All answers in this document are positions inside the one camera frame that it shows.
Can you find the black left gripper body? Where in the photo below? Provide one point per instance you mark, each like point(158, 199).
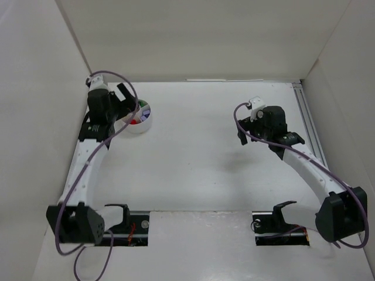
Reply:
point(122, 98)

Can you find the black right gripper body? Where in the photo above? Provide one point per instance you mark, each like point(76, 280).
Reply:
point(244, 127)

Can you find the green 2x4 lego brick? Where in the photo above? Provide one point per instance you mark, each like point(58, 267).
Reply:
point(142, 103)

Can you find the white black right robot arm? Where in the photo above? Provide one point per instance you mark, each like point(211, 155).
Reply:
point(342, 214)

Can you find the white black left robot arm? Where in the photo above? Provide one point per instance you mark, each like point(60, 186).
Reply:
point(73, 219)

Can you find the white round divided container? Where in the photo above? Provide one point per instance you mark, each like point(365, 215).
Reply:
point(142, 126)

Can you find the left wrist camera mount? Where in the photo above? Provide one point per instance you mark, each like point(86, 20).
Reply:
point(96, 82)

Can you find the aluminium rail right side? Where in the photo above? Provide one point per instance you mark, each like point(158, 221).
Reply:
point(309, 125)

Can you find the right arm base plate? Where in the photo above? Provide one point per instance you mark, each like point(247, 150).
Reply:
point(271, 230)

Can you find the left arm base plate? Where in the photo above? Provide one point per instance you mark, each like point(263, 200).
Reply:
point(134, 235)

